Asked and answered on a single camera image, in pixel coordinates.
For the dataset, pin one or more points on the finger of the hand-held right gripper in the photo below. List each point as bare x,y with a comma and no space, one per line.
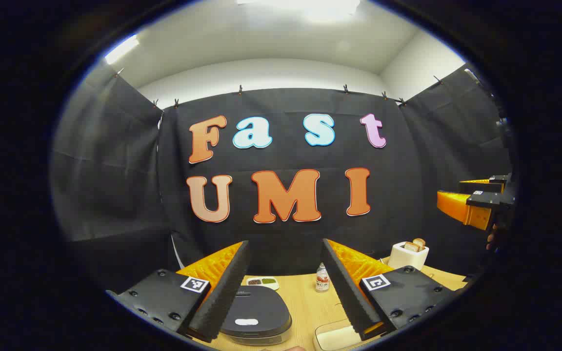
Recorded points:
456,204
481,186

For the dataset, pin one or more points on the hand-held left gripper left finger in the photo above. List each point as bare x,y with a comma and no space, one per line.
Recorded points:
227,292

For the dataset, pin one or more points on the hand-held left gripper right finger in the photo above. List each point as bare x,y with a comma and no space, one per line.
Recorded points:
347,292

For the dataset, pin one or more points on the silver black rice cooker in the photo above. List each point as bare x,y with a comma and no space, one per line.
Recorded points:
261,307

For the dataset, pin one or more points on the clear plastic rice box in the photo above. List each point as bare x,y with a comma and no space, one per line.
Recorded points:
334,336

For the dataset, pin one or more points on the clear drink bottle red label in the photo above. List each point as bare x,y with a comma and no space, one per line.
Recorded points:
322,280

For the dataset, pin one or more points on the white divided bean dish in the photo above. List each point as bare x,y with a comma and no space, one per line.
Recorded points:
261,282

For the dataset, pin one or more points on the toast bread slice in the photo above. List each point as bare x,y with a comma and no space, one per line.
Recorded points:
411,246
420,242

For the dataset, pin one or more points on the white toaster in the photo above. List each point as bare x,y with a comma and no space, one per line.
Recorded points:
405,259

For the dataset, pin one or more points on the ceiling light panel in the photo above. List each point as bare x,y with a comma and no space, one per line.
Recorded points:
310,7
122,48

